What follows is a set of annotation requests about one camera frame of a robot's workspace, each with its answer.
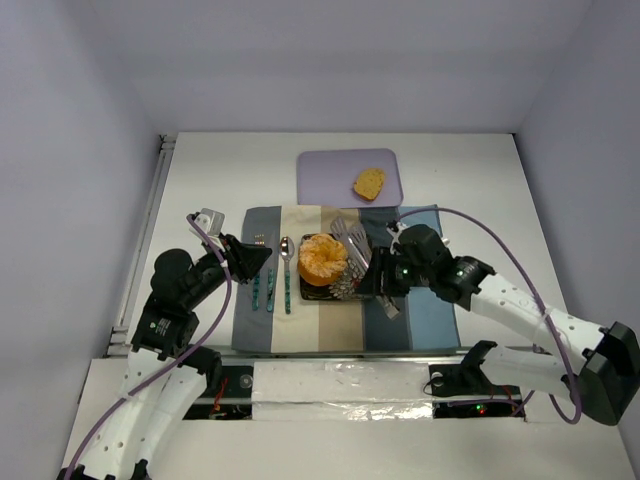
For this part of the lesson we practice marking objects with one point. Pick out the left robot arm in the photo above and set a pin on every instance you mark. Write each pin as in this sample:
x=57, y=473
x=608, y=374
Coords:
x=166, y=369

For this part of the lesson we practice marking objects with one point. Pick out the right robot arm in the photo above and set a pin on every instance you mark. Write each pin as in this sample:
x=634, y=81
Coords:
x=594, y=367

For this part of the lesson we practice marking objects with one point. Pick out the striped cloth placemat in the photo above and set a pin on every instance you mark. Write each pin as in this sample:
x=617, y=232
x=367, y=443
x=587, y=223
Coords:
x=423, y=323

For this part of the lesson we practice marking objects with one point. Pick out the yellow bread slice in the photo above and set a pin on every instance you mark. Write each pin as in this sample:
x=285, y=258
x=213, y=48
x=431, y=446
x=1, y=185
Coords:
x=369, y=183

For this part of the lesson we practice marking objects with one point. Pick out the knife with teal handle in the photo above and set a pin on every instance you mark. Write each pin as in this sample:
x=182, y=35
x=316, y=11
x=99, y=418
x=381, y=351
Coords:
x=271, y=277

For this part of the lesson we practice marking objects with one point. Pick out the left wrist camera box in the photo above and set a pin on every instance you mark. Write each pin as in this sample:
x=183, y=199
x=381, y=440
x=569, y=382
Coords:
x=209, y=222

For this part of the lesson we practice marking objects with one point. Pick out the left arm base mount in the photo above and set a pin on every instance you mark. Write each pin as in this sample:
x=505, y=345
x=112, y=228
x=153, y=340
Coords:
x=228, y=399

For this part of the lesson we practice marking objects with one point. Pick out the black floral square plate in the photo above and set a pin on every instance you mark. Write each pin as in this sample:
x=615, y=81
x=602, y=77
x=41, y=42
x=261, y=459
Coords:
x=343, y=289

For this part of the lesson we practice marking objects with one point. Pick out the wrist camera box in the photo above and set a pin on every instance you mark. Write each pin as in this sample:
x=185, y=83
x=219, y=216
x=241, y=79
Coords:
x=395, y=229
x=209, y=222

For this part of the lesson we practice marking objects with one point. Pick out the lilac plastic tray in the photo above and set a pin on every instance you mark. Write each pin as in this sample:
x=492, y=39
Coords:
x=327, y=178

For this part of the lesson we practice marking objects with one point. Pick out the spoon with teal handle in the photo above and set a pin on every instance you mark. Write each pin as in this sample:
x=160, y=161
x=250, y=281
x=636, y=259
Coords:
x=287, y=251

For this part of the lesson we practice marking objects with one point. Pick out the fork with teal handle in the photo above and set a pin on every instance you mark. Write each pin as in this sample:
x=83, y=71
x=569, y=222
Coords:
x=258, y=240

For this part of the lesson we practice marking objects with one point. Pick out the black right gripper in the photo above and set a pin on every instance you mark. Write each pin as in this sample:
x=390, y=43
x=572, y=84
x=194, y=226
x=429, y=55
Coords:
x=382, y=273

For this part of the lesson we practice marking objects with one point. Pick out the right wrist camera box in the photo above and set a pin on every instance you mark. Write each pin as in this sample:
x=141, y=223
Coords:
x=395, y=229

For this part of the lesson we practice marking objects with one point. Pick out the orange frosted round cake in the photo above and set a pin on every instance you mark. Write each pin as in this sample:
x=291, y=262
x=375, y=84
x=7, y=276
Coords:
x=321, y=260

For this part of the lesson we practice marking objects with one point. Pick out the aluminium rail frame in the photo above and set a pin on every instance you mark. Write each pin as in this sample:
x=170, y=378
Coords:
x=117, y=345

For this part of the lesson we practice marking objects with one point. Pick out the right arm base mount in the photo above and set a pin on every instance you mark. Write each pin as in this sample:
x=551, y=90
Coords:
x=459, y=393

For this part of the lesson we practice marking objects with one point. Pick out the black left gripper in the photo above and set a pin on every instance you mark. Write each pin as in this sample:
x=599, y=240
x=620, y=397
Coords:
x=235, y=258

